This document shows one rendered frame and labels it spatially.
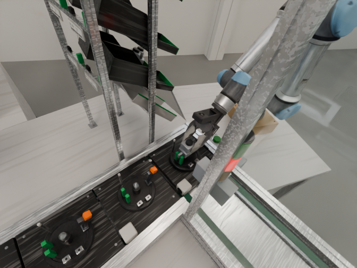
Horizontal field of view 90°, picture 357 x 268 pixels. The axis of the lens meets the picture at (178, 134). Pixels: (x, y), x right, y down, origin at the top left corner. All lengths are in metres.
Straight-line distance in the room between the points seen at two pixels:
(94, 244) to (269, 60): 0.67
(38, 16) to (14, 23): 0.33
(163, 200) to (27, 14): 3.18
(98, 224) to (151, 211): 0.18
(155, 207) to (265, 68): 0.60
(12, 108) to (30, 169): 0.47
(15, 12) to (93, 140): 2.71
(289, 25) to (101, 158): 0.89
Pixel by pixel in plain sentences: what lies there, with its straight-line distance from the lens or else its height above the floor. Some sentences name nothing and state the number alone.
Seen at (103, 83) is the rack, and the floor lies 1.34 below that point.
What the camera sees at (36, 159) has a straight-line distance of 1.08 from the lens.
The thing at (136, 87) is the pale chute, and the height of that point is 1.15.
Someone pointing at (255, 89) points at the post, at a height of 1.53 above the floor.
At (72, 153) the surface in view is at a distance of 1.03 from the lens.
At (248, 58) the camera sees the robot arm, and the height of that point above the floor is 1.32.
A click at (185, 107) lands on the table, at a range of 1.22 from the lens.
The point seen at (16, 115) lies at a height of 0.86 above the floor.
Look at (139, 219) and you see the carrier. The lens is 0.71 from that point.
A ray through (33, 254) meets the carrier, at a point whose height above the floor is 0.97.
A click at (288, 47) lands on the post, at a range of 0.23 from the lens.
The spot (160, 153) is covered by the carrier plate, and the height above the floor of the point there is 0.97.
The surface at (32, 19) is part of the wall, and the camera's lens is 3.51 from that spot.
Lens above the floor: 1.65
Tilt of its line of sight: 49 degrees down
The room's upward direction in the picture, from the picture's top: 11 degrees clockwise
